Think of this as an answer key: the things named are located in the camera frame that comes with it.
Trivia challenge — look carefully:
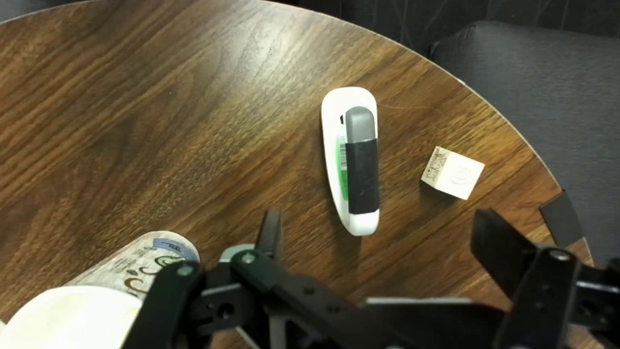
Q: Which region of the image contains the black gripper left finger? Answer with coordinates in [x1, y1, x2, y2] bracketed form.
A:
[121, 206, 390, 349]

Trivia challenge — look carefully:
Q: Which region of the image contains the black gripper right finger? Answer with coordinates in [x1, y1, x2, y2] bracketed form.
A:
[468, 206, 620, 349]

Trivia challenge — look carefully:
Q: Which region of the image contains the green white scrubbing brush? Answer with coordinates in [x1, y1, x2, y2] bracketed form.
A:
[320, 86, 384, 239]

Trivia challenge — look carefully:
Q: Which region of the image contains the small white cube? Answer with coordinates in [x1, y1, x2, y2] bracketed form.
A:
[419, 144, 489, 204]

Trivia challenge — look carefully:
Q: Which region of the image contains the round dark wooden table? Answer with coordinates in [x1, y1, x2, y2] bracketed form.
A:
[0, 0, 598, 349]

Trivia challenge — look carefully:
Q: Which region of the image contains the patterned paper cup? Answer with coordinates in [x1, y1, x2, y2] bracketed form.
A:
[0, 229, 202, 349]

